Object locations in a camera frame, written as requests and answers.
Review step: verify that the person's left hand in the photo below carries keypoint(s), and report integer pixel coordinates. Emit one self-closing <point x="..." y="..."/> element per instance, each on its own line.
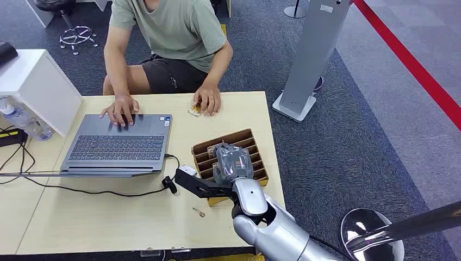
<point x="208" y="97"/>

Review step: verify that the person's right hand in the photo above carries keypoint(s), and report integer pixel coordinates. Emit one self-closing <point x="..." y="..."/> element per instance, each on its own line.
<point x="120" y="107"/>

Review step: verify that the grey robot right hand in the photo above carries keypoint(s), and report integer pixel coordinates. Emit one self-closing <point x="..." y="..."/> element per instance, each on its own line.
<point x="233" y="163"/>

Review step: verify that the person's left forearm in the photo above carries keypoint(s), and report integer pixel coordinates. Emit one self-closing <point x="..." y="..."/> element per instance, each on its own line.
<point x="219" y="65"/>

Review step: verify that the person's right forearm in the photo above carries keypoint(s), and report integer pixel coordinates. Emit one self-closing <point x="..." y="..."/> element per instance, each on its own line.
<point x="117" y="72"/>

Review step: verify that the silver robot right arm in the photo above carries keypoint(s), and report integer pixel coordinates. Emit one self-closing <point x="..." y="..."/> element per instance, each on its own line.
<point x="273" y="234"/>

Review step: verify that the brown cardboard card holder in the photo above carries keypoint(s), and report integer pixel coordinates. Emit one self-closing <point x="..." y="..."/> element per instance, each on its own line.
<point x="248" y="144"/>

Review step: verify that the person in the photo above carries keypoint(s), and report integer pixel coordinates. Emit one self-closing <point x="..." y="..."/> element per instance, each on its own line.
<point x="173" y="32"/>

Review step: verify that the grey laptop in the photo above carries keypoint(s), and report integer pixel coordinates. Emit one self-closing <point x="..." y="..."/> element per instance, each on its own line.
<point x="119" y="144"/>

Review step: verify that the small tan clip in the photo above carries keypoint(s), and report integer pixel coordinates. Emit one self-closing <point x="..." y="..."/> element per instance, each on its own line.
<point x="198" y="212"/>

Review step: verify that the black stool chrome base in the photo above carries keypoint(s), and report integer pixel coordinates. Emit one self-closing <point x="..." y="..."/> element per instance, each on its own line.
<point x="77" y="36"/>

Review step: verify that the white cabinet box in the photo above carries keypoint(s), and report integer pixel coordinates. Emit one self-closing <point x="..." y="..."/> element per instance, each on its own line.
<point x="39" y="86"/>

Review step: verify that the yellow object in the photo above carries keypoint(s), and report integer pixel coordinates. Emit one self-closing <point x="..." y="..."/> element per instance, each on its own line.
<point x="230" y="258"/>

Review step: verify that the clear plastic water bottle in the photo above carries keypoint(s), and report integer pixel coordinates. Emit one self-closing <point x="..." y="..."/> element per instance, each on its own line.
<point x="25" y="122"/>

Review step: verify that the clear table edge clip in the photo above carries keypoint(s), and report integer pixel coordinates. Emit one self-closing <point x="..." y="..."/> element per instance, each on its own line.
<point x="180" y="250"/>
<point x="150" y="253"/>

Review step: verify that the grey standing kiosk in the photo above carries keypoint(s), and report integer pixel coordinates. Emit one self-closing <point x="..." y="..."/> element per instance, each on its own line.
<point x="313" y="54"/>

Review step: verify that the black power adapter yellow label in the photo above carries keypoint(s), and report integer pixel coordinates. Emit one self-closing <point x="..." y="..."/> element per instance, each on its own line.
<point x="10" y="137"/>

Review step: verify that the round grey stand base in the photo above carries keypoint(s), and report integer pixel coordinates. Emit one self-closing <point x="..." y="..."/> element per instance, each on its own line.
<point x="296" y="10"/>

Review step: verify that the black device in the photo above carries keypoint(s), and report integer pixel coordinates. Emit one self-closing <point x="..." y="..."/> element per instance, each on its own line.
<point x="6" y="52"/>

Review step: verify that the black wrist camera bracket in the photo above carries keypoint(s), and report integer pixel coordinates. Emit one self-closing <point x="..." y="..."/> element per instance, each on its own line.
<point x="201" y="188"/>

